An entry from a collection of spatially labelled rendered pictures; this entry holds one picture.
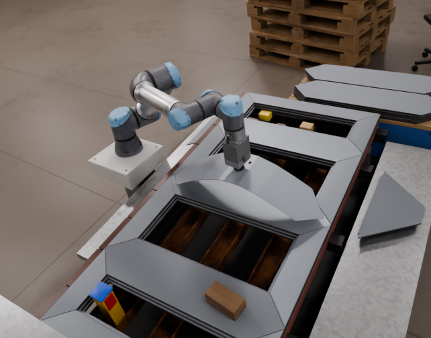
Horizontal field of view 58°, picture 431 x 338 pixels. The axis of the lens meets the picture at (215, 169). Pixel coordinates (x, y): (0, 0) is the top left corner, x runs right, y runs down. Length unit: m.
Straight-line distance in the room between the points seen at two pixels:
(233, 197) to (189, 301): 0.49
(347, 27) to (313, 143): 2.18
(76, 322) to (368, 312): 0.96
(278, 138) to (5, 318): 1.32
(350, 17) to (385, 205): 2.48
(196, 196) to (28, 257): 1.63
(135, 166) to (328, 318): 1.16
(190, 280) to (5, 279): 1.78
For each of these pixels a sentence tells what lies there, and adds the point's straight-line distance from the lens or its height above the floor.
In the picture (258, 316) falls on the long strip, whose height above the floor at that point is 0.85.
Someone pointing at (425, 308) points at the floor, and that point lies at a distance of 2.40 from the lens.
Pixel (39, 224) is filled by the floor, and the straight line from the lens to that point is 3.18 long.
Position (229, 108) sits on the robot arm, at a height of 1.30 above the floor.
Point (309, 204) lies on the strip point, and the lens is 1.51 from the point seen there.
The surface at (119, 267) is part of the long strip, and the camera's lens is 1.51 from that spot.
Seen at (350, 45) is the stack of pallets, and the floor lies 0.36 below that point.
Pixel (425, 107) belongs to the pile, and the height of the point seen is 0.85.
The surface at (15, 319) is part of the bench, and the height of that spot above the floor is 1.05.
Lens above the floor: 1.99
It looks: 40 degrees down
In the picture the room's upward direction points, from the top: 10 degrees counter-clockwise
